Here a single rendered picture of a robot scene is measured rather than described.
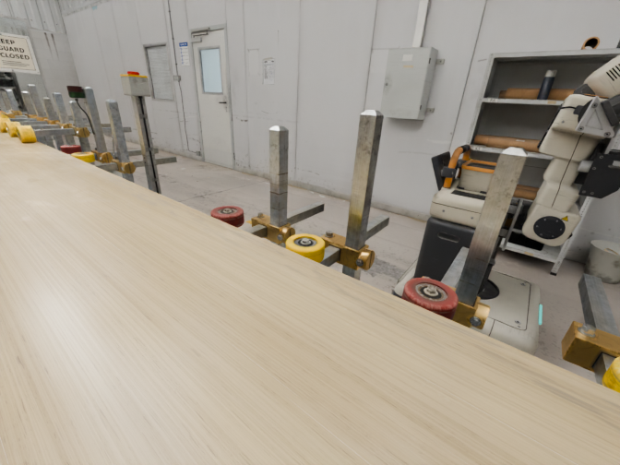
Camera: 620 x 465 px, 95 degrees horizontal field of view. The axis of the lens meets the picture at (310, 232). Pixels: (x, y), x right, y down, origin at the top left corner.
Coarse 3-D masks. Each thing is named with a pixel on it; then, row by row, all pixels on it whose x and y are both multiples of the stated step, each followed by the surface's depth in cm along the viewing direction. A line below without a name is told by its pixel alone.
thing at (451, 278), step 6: (462, 246) 79; (462, 252) 76; (456, 258) 72; (462, 258) 73; (456, 264) 70; (462, 264) 70; (450, 270) 67; (456, 270) 67; (444, 276) 65; (450, 276) 65; (456, 276) 65; (444, 282) 62; (450, 282) 62; (456, 282) 62; (456, 288) 65
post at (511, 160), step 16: (512, 160) 43; (496, 176) 45; (512, 176) 44; (496, 192) 46; (512, 192) 44; (496, 208) 46; (480, 224) 49; (496, 224) 47; (480, 240) 49; (480, 256) 50; (464, 272) 53; (480, 272) 51; (464, 288) 54
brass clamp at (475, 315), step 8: (464, 304) 54; (480, 304) 54; (456, 312) 55; (464, 312) 54; (472, 312) 53; (480, 312) 53; (488, 312) 53; (456, 320) 56; (464, 320) 55; (472, 320) 53; (480, 320) 53; (480, 328) 54
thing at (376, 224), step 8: (384, 216) 90; (368, 224) 83; (376, 224) 83; (384, 224) 88; (368, 232) 80; (376, 232) 85; (328, 248) 68; (336, 248) 68; (328, 256) 65; (336, 256) 68; (328, 264) 66
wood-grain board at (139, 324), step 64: (0, 192) 77; (64, 192) 79; (128, 192) 82; (0, 256) 48; (64, 256) 49; (128, 256) 50; (192, 256) 51; (256, 256) 52; (0, 320) 35; (64, 320) 36; (128, 320) 36; (192, 320) 37; (256, 320) 37; (320, 320) 38; (384, 320) 39; (448, 320) 39; (0, 384) 28; (64, 384) 28; (128, 384) 28; (192, 384) 29; (256, 384) 29; (320, 384) 30; (384, 384) 30; (448, 384) 30; (512, 384) 31; (576, 384) 31; (0, 448) 23; (64, 448) 23; (128, 448) 23; (192, 448) 24; (256, 448) 24; (320, 448) 24; (384, 448) 24; (448, 448) 24; (512, 448) 25; (576, 448) 25
